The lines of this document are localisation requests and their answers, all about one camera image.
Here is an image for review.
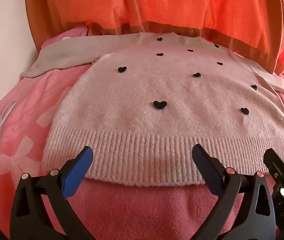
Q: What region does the pink sweater with black hearts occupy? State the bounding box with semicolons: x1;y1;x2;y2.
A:
22;32;284;187

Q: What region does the light pink cloth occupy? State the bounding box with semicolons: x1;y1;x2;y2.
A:
42;26;87;48

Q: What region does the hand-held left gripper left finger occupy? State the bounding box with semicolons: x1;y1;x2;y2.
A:
10;146;94;240

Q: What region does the pink bow-print blanket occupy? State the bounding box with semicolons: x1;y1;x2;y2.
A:
0;55;284;240

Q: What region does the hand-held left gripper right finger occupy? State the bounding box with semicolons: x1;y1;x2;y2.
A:
191;144;280;240

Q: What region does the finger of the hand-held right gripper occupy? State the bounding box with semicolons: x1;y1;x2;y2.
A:
263;149;284;198

